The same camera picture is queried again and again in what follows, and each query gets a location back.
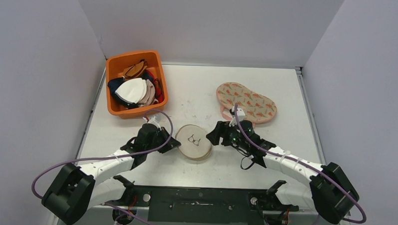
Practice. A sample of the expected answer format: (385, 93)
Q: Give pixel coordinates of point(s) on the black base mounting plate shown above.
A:
(204, 205)

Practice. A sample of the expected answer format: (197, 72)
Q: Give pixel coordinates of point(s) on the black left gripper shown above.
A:
(170, 143)

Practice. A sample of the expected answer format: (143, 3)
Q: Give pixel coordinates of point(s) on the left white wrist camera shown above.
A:
(155, 120)

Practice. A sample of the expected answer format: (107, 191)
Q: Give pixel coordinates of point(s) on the orange plastic bin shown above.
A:
(115, 66)

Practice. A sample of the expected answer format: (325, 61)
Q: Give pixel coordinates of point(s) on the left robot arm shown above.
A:
(77, 188)

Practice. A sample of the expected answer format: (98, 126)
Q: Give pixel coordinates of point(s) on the red garment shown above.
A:
(159, 94)

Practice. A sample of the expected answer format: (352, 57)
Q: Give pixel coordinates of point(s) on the white mesh laundry bag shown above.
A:
(194, 144)

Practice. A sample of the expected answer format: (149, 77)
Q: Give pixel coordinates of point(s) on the beige bra in bin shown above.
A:
(149, 97)

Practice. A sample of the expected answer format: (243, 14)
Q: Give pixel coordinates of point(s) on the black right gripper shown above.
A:
(221, 133)

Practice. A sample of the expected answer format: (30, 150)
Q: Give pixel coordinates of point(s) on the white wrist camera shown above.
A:
(237, 116)
(155, 120)

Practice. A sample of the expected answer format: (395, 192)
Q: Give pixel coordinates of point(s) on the navy blue garment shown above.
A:
(115, 83)

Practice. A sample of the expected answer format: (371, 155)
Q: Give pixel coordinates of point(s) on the carrot print bra case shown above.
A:
(258, 108)

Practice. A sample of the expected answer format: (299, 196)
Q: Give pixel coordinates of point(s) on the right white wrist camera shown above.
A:
(237, 116)

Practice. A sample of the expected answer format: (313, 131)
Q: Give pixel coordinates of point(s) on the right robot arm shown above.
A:
(325, 188)

